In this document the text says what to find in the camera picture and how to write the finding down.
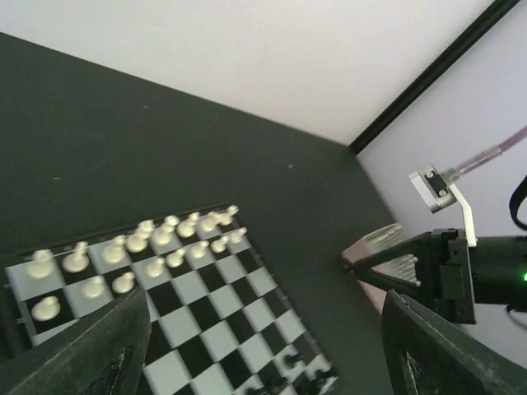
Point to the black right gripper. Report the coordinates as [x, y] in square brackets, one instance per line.
[424, 353]

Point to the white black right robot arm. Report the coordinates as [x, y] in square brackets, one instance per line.
[498, 267]

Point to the black white chessboard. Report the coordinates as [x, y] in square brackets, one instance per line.
[220, 324]

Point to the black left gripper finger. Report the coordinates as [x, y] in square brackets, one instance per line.
[102, 353]

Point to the right black frame post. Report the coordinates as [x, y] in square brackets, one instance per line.
[492, 15]

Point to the white pawn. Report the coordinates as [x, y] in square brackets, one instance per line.
[46, 309]
[124, 283]
[155, 267]
[175, 258]

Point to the white chess piece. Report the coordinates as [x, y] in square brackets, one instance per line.
[137, 241]
[187, 228]
[226, 217]
[94, 287]
[77, 260]
[114, 251]
[219, 245]
[41, 265]

